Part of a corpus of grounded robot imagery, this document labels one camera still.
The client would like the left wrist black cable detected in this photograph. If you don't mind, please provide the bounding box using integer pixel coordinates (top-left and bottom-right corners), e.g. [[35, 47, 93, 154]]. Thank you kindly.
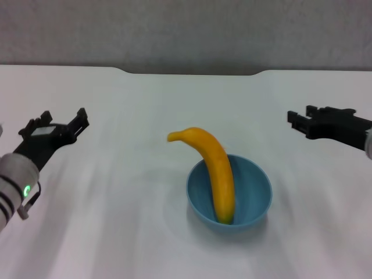
[[17, 181, 42, 221]]

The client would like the blue plastic bowl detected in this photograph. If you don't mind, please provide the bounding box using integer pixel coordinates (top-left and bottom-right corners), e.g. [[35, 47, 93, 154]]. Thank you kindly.
[[185, 153, 273, 234]]

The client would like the yellow banana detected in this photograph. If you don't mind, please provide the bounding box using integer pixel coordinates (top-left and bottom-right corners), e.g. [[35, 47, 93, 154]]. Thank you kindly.
[[167, 127, 235, 225]]

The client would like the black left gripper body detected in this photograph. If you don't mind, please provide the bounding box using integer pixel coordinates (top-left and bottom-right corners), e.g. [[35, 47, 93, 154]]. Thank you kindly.
[[13, 118, 77, 173]]

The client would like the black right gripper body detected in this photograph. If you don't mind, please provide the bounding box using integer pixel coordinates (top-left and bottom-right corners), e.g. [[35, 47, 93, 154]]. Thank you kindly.
[[306, 106, 372, 151]]

